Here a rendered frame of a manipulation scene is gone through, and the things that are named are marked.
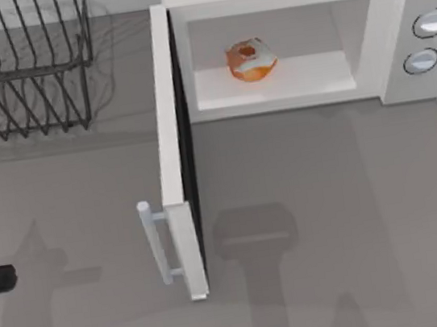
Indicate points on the white microwave door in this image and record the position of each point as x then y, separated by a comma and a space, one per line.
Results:
171, 158

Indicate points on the orange and white pastry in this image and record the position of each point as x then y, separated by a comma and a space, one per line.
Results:
251, 59

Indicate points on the pale microwave oven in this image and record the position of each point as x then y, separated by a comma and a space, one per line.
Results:
389, 46

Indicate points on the round microwave knob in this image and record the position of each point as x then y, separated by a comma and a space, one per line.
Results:
431, 22
421, 61

